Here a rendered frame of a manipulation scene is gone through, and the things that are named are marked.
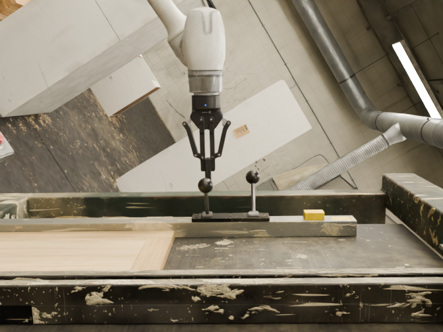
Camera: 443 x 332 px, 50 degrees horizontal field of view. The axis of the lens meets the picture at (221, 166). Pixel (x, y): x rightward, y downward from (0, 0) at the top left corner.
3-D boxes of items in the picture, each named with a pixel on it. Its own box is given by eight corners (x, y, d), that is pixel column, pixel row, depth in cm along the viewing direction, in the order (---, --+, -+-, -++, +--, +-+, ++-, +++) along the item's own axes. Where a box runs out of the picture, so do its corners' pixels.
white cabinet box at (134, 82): (94, 78, 643) (138, 51, 635) (117, 115, 649) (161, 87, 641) (84, 78, 599) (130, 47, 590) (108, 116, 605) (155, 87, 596)
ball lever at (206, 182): (200, 213, 125) (197, 174, 116) (215, 213, 125) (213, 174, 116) (200, 224, 122) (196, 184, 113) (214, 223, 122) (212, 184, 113)
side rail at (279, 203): (37, 225, 153) (34, 192, 151) (379, 222, 150) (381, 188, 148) (29, 231, 147) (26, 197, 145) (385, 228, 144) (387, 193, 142)
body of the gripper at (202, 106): (223, 93, 125) (223, 128, 126) (190, 93, 125) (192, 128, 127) (222, 93, 117) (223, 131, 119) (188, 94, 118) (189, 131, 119)
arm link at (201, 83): (189, 72, 125) (190, 94, 126) (185, 71, 116) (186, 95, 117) (223, 71, 124) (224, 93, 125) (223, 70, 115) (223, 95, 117)
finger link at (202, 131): (204, 116, 120) (198, 116, 120) (204, 160, 122) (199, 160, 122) (205, 116, 124) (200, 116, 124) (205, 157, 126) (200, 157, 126)
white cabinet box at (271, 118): (127, 171, 556) (279, 80, 531) (153, 213, 562) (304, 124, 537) (113, 181, 496) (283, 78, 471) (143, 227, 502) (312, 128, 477)
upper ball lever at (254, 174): (246, 221, 124) (245, 172, 128) (260, 221, 123) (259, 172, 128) (246, 217, 120) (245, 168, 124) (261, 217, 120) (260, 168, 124)
